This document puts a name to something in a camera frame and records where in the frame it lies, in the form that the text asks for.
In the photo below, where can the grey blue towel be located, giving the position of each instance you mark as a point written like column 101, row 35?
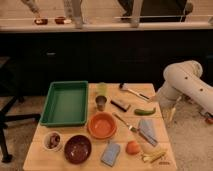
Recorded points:
column 146, row 129

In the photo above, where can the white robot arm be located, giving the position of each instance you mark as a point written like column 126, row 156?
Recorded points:
column 184, row 78

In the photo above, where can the small metal cup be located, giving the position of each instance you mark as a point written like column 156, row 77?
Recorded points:
column 101, row 102

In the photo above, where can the black rectangular brush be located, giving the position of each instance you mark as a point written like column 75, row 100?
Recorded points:
column 121, row 105

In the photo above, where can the orange bowl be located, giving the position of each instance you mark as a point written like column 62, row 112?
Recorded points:
column 102, row 125

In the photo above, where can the green cucumber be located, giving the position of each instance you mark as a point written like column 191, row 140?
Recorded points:
column 142, row 112

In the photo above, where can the green plastic tray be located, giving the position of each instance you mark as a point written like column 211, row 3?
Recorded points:
column 66, row 104

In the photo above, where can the metal fork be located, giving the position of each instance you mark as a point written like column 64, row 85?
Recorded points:
column 129, row 126

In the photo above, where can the blue sponge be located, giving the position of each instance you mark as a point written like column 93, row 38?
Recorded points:
column 110, row 154

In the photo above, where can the dark red bowl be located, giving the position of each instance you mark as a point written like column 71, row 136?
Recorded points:
column 77, row 149

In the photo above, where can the small white bowl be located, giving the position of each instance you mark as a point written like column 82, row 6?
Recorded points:
column 52, row 141

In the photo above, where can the brown bowl on counter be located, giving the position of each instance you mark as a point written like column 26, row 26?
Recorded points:
column 60, row 20

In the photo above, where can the red bowl on counter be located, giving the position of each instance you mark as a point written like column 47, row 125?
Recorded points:
column 41, row 21

